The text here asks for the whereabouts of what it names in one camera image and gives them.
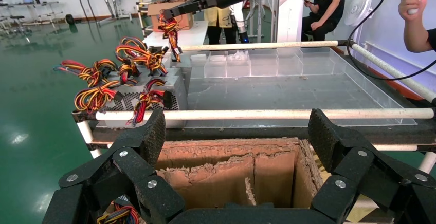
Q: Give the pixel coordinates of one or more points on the plain brown cardboard box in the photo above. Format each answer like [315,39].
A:
[155,11]

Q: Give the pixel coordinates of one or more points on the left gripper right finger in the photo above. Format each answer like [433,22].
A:
[357,168]

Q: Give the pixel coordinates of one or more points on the worn brown cardboard box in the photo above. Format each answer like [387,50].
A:
[272,174]

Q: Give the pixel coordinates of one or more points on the neighbour robot hanging arm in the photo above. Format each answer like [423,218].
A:
[240,21]

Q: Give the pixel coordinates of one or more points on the black round floor object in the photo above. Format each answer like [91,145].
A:
[70,19]

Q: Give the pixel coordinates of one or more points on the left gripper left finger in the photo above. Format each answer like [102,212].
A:
[129,168]

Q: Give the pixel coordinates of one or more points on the person bare forearm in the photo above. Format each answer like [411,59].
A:
[415,35]

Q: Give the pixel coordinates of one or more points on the clear acrylic divided tray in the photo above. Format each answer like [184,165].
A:
[289,93]

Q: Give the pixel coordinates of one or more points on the neighbour robot white torso column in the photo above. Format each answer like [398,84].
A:
[293,18]

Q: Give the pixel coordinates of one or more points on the person in yellow coat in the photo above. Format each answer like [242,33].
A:
[219,16]

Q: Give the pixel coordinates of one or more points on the seated person black clothes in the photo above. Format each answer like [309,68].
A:
[327,1]

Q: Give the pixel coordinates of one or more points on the white standing fan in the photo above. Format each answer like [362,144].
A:
[357,9]

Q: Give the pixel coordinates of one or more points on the office desk with equipment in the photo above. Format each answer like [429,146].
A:
[44,4]

